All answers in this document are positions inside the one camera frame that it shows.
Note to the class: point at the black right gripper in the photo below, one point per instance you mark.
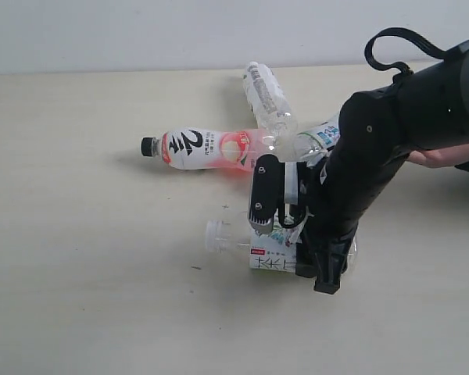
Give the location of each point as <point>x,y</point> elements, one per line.
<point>333,195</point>

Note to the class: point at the clear bottle floral pear label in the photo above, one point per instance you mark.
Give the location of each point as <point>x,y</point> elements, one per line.
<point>270,252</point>

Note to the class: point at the pink white peach drink bottle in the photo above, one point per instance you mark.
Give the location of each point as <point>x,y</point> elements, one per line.
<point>201,149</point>

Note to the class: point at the clear ribbed water bottle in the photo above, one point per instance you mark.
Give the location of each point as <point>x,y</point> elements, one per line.
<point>267,100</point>

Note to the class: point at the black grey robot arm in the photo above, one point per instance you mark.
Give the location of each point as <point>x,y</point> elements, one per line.
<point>419,111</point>

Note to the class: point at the clear bottle green lime label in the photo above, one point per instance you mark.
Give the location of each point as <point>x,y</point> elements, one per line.
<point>311,145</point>

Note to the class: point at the open human hand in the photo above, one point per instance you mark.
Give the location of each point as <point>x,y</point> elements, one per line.
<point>439,158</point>

